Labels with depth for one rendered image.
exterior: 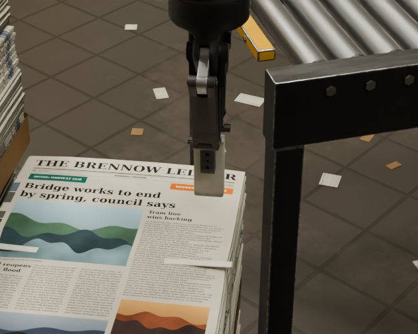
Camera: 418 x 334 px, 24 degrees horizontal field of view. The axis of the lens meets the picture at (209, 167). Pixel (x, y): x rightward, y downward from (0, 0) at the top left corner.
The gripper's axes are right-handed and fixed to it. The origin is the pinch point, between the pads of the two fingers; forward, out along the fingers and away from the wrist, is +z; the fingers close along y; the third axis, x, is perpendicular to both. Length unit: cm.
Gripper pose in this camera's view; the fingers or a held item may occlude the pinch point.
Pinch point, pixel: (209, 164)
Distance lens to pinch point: 98.2
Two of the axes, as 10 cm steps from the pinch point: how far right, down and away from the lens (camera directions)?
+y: -1.2, 5.6, -8.2
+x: 9.9, 0.7, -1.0
